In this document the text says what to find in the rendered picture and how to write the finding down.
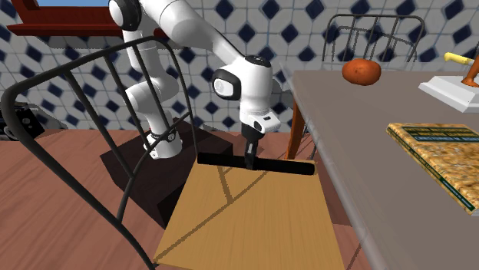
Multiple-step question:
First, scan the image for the dark robot stand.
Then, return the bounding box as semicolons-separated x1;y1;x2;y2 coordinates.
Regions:
99;118;263;230

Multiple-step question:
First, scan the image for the brown potato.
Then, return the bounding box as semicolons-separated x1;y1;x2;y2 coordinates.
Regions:
342;58;382;87

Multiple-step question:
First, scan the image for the black box-shaped appliance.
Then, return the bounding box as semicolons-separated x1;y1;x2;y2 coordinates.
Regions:
0;102;69;141

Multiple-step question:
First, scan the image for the grey table with wooden legs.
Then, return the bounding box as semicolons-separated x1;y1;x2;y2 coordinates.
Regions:
280;61;479;270

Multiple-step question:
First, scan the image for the window with red frame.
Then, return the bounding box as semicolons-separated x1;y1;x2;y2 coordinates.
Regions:
6;0;170;38

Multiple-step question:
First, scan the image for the black wire chair wooden seat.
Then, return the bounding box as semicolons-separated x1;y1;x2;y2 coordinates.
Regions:
0;35;346;270

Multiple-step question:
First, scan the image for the yellow green book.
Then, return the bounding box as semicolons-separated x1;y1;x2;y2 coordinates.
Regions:
385;122;479;216

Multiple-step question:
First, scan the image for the black long bar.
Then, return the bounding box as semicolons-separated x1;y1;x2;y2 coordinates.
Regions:
197;151;317;176

